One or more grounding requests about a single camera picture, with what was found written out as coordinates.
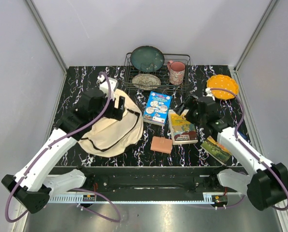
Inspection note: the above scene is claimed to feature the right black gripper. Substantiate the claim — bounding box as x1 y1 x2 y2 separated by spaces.
173 95 206 127

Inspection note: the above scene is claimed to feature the yellow cover paperback book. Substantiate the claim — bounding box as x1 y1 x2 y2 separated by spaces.
168 109 198 145

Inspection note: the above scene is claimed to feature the cream canvas student bag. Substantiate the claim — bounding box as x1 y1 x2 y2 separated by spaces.
78 89 143 158

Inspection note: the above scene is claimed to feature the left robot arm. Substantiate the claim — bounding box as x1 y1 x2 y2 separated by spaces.
1 88 126 214

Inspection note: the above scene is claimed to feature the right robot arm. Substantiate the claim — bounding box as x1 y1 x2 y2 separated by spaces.
174 96 288 211

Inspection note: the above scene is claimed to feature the blue comic book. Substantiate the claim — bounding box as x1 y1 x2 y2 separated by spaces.
143 91 172 126

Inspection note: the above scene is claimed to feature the pink patterned mug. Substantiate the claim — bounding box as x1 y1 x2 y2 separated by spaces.
167 60 185 85

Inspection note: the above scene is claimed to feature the patterned beige small plate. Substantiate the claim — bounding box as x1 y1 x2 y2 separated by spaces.
132 73 161 90

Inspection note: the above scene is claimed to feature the orange dotted plate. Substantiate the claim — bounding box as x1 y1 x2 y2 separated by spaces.
207 74 239 100

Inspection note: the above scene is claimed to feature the landscape cover thin book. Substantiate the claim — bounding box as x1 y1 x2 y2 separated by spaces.
201 136 232 165

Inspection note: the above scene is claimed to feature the dark green ceramic plate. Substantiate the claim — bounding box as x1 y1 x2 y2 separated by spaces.
130 45 165 73

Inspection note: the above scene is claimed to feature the blue animal farm book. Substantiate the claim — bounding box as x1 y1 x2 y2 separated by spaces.
238 131 247 140

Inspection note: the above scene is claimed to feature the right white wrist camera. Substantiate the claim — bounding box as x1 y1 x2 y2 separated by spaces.
205 87 215 101

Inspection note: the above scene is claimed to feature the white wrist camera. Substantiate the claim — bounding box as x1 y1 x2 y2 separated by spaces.
205 87 215 101
97 74 118 100

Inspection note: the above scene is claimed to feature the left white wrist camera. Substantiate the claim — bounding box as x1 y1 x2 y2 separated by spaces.
97 74 118 100

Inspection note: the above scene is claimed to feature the black wire dish rack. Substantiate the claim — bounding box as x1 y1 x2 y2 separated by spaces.
122 52 191 94

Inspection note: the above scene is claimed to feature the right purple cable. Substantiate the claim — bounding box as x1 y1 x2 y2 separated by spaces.
209 88 288 211

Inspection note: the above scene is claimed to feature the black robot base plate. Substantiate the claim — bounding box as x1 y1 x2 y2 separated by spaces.
65 166 238 202

